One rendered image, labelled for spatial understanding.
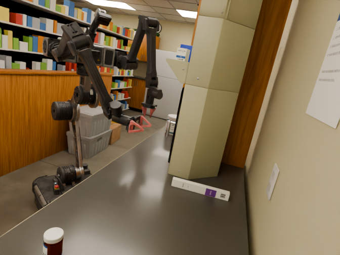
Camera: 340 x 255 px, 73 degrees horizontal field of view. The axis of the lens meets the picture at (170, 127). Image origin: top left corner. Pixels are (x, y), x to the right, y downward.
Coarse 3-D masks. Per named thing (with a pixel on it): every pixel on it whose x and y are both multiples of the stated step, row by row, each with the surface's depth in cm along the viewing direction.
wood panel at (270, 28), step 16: (272, 0) 122; (288, 0) 120; (272, 16) 124; (256, 32) 128; (272, 32) 125; (256, 48) 129; (272, 48) 127; (256, 64) 131; (272, 64) 129; (256, 80) 133; (240, 96) 137; (256, 96) 134; (240, 112) 139; (256, 112) 136; (240, 128) 141; (240, 144) 143; (224, 160) 148; (240, 160) 145
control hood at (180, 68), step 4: (168, 60) 107; (172, 60) 107; (176, 60) 107; (168, 64) 108; (172, 64) 107; (176, 64) 107; (180, 64) 106; (184, 64) 106; (188, 64) 105; (172, 68) 108; (176, 68) 107; (180, 68) 107; (184, 68) 106; (176, 72) 108; (180, 72) 107; (184, 72) 106; (176, 76) 108; (180, 76) 107; (184, 76) 107; (180, 80) 108; (184, 80) 107
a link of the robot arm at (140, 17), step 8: (144, 16) 147; (152, 24) 148; (136, 32) 159; (144, 32) 158; (136, 40) 160; (136, 48) 164; (128, 56) 170; (136, 56) 170; (128, 64) 171; (136, 64) 176
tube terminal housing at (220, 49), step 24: (216, 24) 98; (192, 48) 103; (216, 48) 100; (240, 48) 106; (192, 72) 105; (216, 72) 104; (240, 72) 111; (192, 96) 108; (216, 96) 109; (192, 120) 110; (216, 120) 114; (192, 144) 113; (216, 144) 119; (168, 168) 119; (192, 168) 116; (216, 168) 125
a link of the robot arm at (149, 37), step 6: (144, 18) 145; (144, 24) 146; (150, 30) 147; (156, 30) 150; (150, 36) 148; (150, 42) 149; (150, 48) 150; (150, 54) 151; (150, 60) 152; (150, 66) 153; (150, 72) 154; (156, 72) 157; (150, 78) 154; (156, 78) 158; (150, 84) 156; (156, 84) 160
